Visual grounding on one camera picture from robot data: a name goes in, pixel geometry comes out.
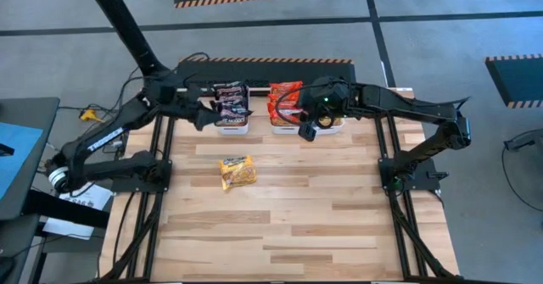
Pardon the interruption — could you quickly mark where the blue desk pad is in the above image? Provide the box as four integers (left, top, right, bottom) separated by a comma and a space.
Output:
0, 121, 44, 201

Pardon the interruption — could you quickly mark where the black aluminium table frame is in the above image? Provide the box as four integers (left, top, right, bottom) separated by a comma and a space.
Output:
99, 87, 457, 284

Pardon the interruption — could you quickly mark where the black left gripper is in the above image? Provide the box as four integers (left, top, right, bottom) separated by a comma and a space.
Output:
167, 84, 223, 131

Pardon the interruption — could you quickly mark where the black round post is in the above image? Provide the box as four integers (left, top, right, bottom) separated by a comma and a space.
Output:
81, 0, 176, 89

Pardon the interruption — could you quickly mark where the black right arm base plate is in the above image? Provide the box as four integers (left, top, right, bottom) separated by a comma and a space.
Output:
378, 156, 450, 192

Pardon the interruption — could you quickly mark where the grey desk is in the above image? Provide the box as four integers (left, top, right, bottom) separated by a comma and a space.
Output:
0, 96, 61, 221

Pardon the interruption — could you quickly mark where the white plastic bin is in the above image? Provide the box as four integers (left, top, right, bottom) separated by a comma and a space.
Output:
305, 84, 344, 136
269, 86, 309, 136
215, 84, 251, 136

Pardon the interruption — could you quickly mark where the white printed paper sheet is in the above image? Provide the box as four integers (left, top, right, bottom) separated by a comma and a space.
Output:
59, 184, 115, 212

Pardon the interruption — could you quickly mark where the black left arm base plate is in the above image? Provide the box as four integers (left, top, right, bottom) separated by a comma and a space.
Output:
93, 159, 173, 193

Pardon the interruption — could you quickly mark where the black desk crossbeam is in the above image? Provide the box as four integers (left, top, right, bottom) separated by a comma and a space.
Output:
23, 189, 110, 230

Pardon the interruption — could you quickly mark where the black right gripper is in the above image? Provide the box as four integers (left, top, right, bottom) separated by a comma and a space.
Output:
298, 76, 353, 143

